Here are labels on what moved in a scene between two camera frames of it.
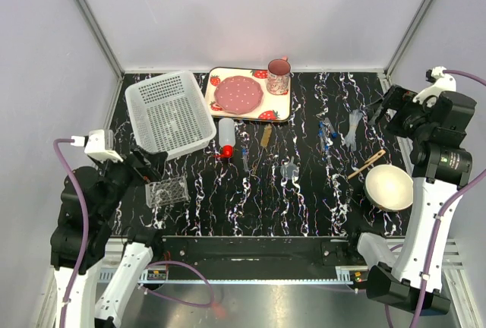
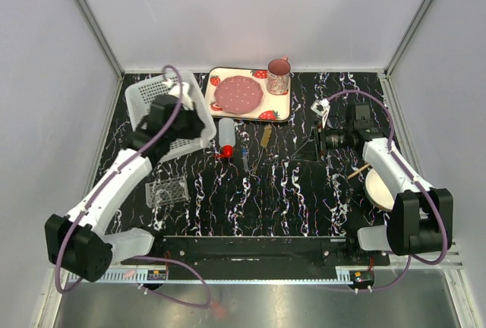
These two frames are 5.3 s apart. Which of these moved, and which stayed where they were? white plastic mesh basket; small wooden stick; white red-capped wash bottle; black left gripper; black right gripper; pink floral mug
Moved: black left gripper; black right gripper
Stayed: small wooden stick; white plastic mesh basket; pink floral mug; white red-capped wash bottle
